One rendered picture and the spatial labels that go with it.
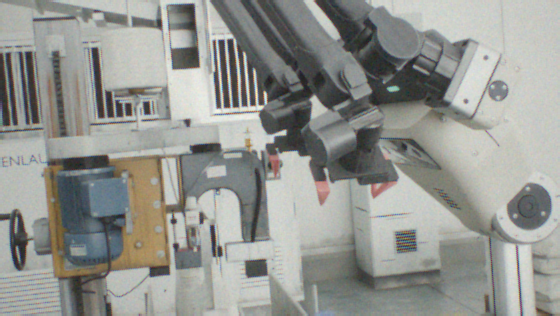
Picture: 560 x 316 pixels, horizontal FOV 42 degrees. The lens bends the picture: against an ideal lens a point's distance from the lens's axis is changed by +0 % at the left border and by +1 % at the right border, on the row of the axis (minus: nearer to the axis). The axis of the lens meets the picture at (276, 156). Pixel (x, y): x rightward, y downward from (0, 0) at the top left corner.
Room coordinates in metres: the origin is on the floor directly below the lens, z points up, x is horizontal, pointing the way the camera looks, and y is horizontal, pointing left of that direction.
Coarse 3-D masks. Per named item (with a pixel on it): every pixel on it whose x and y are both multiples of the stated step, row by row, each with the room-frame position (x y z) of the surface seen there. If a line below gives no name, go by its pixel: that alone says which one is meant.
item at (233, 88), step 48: (0, 48) 4.66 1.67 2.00; (96, 48) 4.80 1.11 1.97; (240, 48) 4.97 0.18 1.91; (0, 96) 4.63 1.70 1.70; (96, 96) 4.80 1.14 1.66; (240, 96) 4.87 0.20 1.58; (0, 144) 4.62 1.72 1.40; (192, 144) 4.82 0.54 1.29; (240, 144) 4.87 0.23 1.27; (0, 192) 4.62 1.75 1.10; (288, 192) 4.91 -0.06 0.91; (0, 240) 4.61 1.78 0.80; (240, 240) 4.86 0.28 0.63; (288, 240) 4.91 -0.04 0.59; (0, 288) 4.60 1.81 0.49; (48, 288) 4.65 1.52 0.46; (144, 288) 4.75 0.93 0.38; (240, 288) 4.85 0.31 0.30; (288, 288) 4.91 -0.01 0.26
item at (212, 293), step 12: (204, 288) 2.61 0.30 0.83; (216, 288) 2.63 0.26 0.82; (192, 300) 2.52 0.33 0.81; (204, 300) 2.47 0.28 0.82; (216, 300) 2.44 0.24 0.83; (228, 300) 2.46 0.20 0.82; (192, 312) 2.42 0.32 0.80; (204, 312) 2.36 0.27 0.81; (216, 312) 2.37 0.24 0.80; (228, 312) 2.36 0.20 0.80
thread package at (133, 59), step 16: (112, 32) 1.89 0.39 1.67; (128, 32) 1.88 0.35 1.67; (144, 32) 1.90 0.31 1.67; (160, 32) 1.95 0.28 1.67; (112, 48) 1.89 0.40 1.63; (128, 48) 1.88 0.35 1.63; (144, 48) 1.90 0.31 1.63; (160, 48) 1.94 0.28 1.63; (112, 64) 1.89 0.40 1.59; (128, 64) 1.88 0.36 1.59; (144, 64) 1.89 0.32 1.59; (160, 64) 1.93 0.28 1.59; (112, 80) 1.90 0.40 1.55; (128, 80) 1.88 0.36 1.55; (144, 80) 1.89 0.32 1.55; (160, 80) 1.92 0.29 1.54
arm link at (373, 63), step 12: (372, 36) 1.19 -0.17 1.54; (420, 36) 1.22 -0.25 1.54; (360, 48) 1.23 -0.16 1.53; (372, 48) 1.19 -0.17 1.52; (420, 48) 1.21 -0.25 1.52; (360, 60) 1.22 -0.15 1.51; (372, 60) 1.20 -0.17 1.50; (384, 60) 1.18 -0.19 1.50; (408, 60) 1.19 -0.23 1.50; (372, 72) 1.22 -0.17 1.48; (384, 72) 1.21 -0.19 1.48; (396, 72) 1.19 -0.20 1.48
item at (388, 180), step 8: (392, 168) 1.23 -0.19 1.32; (376, 176) 1.19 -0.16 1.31; (384, 176) 1.20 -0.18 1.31; (392, 176) 1.22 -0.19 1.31; (360, 184) 1.20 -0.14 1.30; (368, 184) 1.20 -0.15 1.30; (376, 184) 1.28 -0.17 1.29; (384, 184) 1.23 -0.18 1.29; (392, 184) 1.22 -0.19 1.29; (376, 192) 1.26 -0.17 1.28
